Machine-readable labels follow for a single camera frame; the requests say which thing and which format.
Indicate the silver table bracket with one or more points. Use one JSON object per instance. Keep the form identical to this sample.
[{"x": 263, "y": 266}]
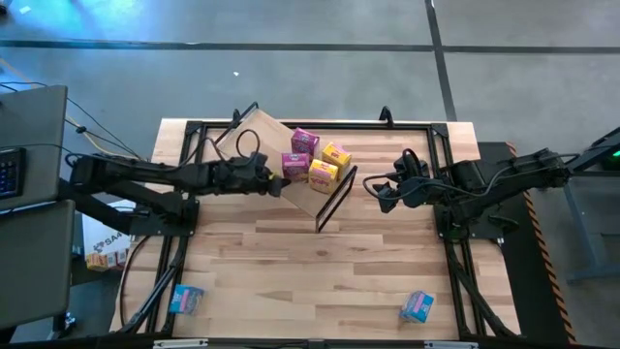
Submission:
[
  {"x": 450, "y": 345},
  {"x": 179, "y": 343}
]

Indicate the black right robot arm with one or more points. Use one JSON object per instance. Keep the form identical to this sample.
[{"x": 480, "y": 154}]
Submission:
[{"x": 508, "y": 184}]

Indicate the grey desk top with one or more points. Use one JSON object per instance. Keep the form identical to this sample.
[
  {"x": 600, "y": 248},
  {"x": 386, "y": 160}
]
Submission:
[
  {"x": 34, "y": 266},
  {"x": 39, "y": 126}
]

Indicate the yellow pops cereal box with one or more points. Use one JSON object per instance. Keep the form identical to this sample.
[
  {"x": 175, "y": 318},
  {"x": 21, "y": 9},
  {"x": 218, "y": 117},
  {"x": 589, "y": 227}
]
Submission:
[
  {"x": 336, "y": 156},
  {"x": 323, "y": 175}
]

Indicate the white printed cardboard box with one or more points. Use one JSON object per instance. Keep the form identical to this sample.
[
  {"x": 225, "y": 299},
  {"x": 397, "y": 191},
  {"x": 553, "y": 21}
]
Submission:
[{"x": 104, "y": 242}]

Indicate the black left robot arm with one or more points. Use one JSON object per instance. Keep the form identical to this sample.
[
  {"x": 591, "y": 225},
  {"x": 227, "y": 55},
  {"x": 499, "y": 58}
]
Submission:
[{"x": 145, "y": 172}]

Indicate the black mat with orange stripes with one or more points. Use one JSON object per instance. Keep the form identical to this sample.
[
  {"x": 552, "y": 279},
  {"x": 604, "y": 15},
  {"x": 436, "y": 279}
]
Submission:
[{"x": 533, "y": 271}]

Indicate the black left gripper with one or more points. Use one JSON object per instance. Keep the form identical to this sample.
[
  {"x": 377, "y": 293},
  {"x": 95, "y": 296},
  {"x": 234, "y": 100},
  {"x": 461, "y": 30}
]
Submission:
[{"x": 232, "y": 179}]

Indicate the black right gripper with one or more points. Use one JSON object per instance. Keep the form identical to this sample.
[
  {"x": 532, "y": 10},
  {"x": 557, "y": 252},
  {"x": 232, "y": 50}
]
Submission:
[{"x": 414, "y": 186}]

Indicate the blue rice krispies cereal box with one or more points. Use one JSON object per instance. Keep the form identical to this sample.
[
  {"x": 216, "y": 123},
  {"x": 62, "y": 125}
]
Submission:
[
  {"x": 186, "y": 299},
  {"x": 416, "y": 306}
]

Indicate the magenta raisin bran cereal box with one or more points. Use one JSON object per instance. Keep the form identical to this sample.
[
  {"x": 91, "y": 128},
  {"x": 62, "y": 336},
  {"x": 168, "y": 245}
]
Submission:
[
  {"x": 295, "y": 166},
  {"x": 305, "y": 140}
]

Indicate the wooden shelf with black frame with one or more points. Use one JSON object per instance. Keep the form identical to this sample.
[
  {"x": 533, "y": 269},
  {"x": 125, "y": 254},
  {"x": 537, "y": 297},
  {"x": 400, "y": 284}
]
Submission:
[{"x": 273, "y": 136}]

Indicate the black metal table frame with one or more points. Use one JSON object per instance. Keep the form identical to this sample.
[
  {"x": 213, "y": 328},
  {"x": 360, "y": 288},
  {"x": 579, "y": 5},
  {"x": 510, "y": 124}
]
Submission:
[{"x": 363, "y": 126}]

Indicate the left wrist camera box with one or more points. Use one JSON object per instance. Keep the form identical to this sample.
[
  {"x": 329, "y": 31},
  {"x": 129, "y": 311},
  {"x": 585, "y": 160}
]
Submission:
[{"x": 257, "y": 160}]

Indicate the grey metal cart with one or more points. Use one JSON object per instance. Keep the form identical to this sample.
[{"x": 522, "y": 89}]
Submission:
[{"x": 581, "y": 228}]

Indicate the black keyboard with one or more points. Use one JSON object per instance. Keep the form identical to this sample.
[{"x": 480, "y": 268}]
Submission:
[{"x": 10, "y": 172}]

